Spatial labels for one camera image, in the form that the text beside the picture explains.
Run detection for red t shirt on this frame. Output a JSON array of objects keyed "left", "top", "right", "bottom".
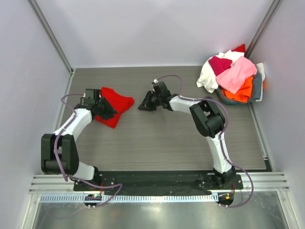
[{"left": 95, "top": 87, "right": 134, "bottom": 128}]

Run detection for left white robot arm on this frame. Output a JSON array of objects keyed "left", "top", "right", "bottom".
[{"left": 41, "top": 89, "right": 118, "bottom": 191}]

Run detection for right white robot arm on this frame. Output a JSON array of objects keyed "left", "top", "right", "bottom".
[{"left": 138, "top": 81, "right": 236, "bottom": 189}]

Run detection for grey laundry basket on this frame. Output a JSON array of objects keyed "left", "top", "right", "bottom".
[{"left": 216, "top": 87, "right": 246, "bottom": 105}]

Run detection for magenta t shirt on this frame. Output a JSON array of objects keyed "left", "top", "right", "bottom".
[{"left": 208, "top": 56, "right": 233, "bottom": 76}]

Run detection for pink t shirt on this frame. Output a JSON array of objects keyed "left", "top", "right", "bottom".
[{"left": 216, "top": 56, "right": 257, "bottom": 94}]

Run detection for orange t shirt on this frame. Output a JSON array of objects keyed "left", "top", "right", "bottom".
[{"left": 221, "top": 75, "right": 265, "bottom": 103}]

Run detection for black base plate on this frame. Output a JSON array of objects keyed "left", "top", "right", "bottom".
[{"left": 73, "top": 169, "right": 244, "bottom": 194}]

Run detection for white slotted cable duct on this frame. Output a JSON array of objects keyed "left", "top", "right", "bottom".
[{"left": 40, "top": 193, "right": 218, "bottom": 204}]

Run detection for left aluminium frame post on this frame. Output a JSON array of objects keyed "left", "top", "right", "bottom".
[{"left": 27, "top": 0, "right": 74, "bottom": 75}]

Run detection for aluminium frame post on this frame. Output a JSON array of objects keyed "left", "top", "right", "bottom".
[
  {"left": 245, "top": 0, "right": 283, "bottom": 58},
  {"left": 27, "top": 0, "right": 74, "bottom": 75}
]

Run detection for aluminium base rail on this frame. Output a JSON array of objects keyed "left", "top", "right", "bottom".
[{"left": 28, "top": 172, "right": 290, "bottom": 194}]

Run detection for right aluminium frame post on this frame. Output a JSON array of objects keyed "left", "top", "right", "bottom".
[{"left": 245, "top": 0, "right": 283, "bottom": 58}]

